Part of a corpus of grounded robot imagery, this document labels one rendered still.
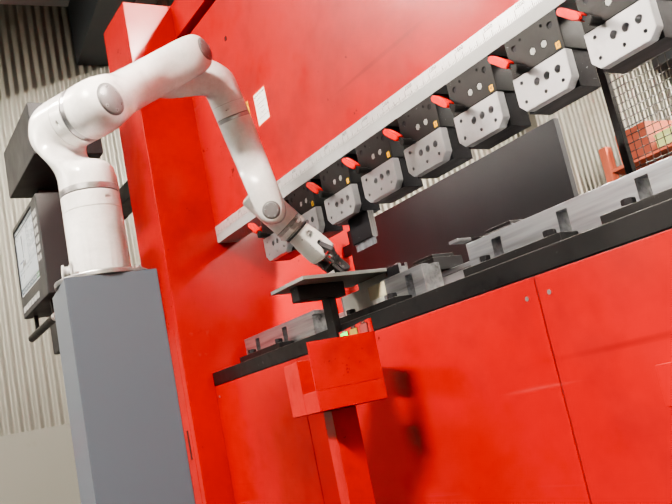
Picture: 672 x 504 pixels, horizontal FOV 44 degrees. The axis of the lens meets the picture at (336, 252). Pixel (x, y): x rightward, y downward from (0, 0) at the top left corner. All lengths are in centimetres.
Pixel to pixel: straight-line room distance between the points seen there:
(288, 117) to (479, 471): 127
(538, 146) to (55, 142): 137
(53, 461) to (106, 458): 324
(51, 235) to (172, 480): 155
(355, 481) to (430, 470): 20
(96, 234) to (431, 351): 77
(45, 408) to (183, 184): 213
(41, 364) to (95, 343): 328
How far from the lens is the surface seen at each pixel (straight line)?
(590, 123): 729
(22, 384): 489
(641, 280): 150
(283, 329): 272
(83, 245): 172
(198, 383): 294
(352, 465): 188
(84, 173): 176
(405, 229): 300
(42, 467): 486
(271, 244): 270
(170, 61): 205
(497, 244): 191
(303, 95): 252
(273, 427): 261
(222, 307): 302
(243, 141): 222
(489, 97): 188
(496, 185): 264
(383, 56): 220
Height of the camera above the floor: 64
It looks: 11 degrees up
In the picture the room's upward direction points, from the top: 12 degrees counter-clockwise
